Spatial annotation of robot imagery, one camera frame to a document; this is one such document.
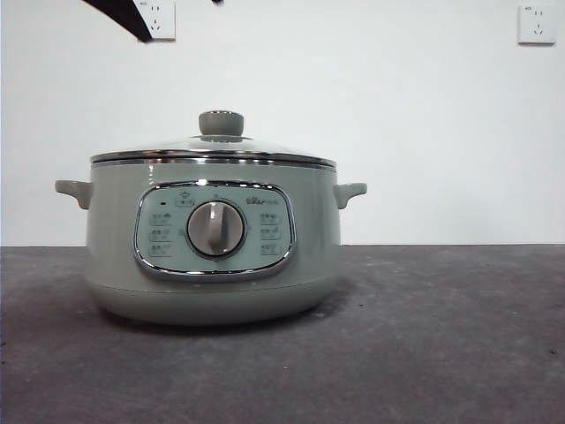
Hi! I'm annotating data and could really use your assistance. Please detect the glass lid with green knob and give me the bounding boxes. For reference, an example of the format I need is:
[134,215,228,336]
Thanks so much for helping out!
[90,110,340,170]

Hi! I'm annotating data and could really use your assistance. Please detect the pale green electric pot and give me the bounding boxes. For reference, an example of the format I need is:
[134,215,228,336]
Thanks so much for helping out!
[54,159,368,328]

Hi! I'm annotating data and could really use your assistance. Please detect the white wall socket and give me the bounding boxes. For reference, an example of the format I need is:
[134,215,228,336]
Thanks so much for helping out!
[135,0,177,43]
[517,4,557,46]

